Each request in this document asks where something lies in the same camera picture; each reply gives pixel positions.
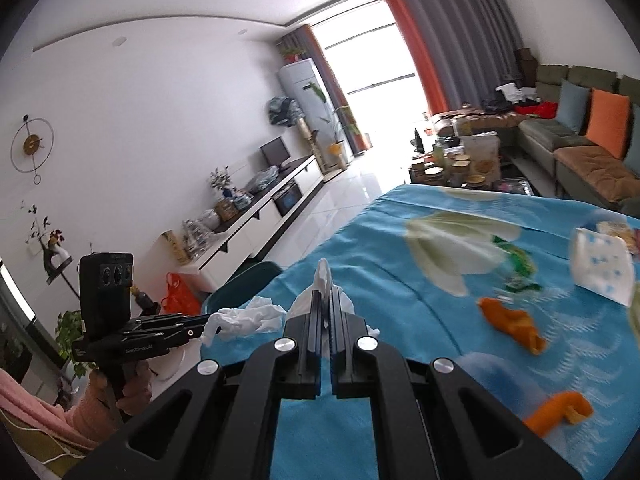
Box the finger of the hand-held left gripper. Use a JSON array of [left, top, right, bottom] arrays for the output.
[[132, 312, 194, 334], [145, 323, 215, 349]]

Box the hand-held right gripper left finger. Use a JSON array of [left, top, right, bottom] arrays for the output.
[[62, 290, 329, 480]]

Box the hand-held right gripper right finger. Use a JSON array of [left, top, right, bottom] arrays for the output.
[[330, 291, 596, 480]]

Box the teal plastic bin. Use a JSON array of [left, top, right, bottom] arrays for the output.
[[200, 260, 283, 313]]

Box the clear green plastic wrapper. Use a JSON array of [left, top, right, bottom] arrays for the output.
[[492, 237, 543, 293]]

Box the person's left forearm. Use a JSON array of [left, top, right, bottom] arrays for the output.
[[0, 367, 101, 453]]

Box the person's left hand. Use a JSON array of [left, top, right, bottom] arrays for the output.
[[75, 361, 154, 434]]

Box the dark brown bottle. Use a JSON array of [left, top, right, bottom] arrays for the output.
[[131, 284, 161, 317]]

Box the orange plastic bag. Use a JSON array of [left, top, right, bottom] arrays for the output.
[[161, 272, 202, 317]]

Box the green houseplant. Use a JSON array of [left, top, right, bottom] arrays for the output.
[[54, 310, 98, 378]]

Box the dark decorative stand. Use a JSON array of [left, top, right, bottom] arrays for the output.
[[42, 230, 83, 303]]

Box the wrapped ship model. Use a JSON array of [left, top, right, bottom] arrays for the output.
[[182, 217, 221, 257]]

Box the dark glass cabinet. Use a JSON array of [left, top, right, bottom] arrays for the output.
[[0, 257, 38, 383]]

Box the blue floral printed blanket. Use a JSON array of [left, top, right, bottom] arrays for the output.
[[200, 182, 640, 480]]

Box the white black tv cabinet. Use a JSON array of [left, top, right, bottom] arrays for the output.
[[175, 155, 323, 291]]

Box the bonsai in blue vase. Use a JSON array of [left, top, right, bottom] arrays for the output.
[[209, 165, 236, 202]]

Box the yellow green garment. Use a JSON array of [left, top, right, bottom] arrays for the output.
[[0, 407, 106, 466]]

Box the clear plastic bag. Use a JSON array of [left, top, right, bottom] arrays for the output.
[[247, 166, 280, 193]]

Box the tall leafy potted plant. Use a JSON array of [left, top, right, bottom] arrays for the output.
[[307, 82, 361, 168]]

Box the black monitor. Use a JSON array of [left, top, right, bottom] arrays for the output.
[[260, 136, 291, 168]]

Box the dark coffee table with jars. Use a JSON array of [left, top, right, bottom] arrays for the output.
[[407, 130, 501, 191]]

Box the covered standing fan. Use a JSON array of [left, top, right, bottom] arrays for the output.
[[267, 96, 321, 171]]

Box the beige paper bag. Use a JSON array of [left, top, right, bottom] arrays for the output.
[[462, 134, 501, 171]]

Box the white standing air conditioner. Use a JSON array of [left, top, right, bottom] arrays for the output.
[[278, 58, 346, 161]]

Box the orange grey curtain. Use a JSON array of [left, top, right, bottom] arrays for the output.
[[277, 27, 373, 156], [384, 0, 526, 116]]

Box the white blue dotted napkin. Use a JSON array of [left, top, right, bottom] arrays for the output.
[[570, 227, 637, 307]]

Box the window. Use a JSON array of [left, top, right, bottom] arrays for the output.
[[325, 22, 418, 96]]

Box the green brown sectional sofa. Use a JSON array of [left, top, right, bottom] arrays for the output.
[[432, 64, 640, 216]]

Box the white cloth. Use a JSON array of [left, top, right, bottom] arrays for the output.
[[495, 81, 538, 104]]

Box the red cloth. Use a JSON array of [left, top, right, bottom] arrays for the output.
[[515, 101, 558, 118]]

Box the grey blue cushion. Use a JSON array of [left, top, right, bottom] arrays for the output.
[[552, 79, 593, 133], [627, 105, 640, 176]]

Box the orange cushion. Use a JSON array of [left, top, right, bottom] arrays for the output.
[[585, 88, 631, 161]]

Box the round wall clock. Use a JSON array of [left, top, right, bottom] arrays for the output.
[[11, 115, 55, 185]]

